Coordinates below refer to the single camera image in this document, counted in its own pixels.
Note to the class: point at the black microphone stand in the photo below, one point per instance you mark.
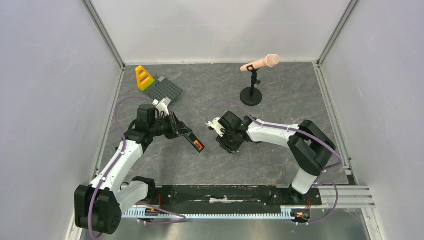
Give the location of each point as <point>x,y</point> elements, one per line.
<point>251,96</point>

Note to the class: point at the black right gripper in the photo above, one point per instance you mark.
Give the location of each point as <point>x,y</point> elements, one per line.
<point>228,133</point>

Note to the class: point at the black remote with buttons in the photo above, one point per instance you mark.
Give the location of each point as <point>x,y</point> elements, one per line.
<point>191,138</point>

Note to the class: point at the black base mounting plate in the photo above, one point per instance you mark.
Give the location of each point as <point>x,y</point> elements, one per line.
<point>230,199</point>

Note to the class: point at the pink microphone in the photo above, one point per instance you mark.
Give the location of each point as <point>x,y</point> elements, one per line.
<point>271,60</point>

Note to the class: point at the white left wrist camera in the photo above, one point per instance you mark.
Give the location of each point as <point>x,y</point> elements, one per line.
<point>162,105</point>

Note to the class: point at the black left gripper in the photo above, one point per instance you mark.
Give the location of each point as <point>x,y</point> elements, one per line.
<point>176,126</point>

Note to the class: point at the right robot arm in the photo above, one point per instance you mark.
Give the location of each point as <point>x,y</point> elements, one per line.
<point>311,148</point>

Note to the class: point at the grey studded baseplate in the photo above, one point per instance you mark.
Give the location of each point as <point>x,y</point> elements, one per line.
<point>163,88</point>

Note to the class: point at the black orange AAA battery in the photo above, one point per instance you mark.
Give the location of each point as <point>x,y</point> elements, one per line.
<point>199,144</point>

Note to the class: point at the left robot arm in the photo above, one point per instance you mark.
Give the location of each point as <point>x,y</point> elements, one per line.
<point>100,205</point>

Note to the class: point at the yellow toy ladder block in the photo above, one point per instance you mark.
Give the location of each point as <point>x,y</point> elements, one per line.
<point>143,78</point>

